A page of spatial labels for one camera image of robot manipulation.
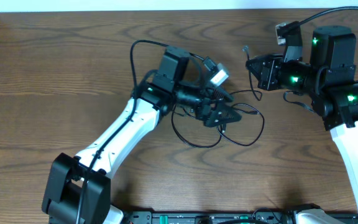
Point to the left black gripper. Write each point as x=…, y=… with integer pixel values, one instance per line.
x=209, y=116

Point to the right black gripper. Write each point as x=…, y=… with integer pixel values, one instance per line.
x=263, y=78

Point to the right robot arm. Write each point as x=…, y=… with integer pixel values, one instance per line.
x=328, y=79

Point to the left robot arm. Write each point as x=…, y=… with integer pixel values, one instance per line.
x=78, y=189

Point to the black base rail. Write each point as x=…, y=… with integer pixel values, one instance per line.
x=307, y=213

